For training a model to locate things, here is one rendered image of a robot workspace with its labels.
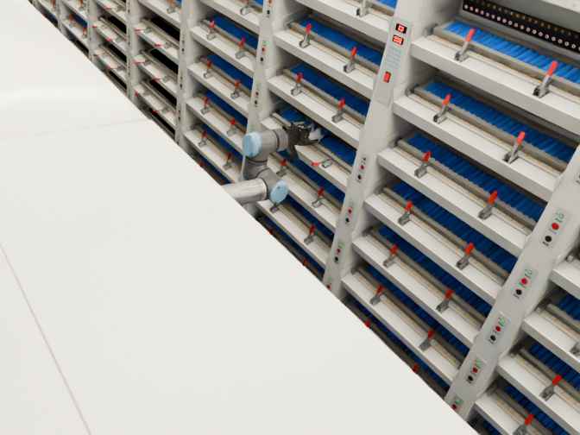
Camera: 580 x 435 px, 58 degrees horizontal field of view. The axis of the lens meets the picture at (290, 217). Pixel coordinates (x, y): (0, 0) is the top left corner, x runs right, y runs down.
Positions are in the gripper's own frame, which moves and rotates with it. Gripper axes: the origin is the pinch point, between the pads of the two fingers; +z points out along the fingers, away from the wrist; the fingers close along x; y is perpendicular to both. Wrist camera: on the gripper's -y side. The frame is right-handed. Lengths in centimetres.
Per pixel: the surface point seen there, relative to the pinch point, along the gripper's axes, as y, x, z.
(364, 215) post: -14.6, -38.8, -4.5
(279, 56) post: 23.3, 31.4, -3.3
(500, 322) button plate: -12, -104, -7
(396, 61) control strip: 46, -36, -7
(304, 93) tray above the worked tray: 15.0, 10.6, -3.5
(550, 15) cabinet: 70, -68, 14
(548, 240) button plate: 21, -104, -7
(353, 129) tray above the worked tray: 14.5, -22.3, -4.8
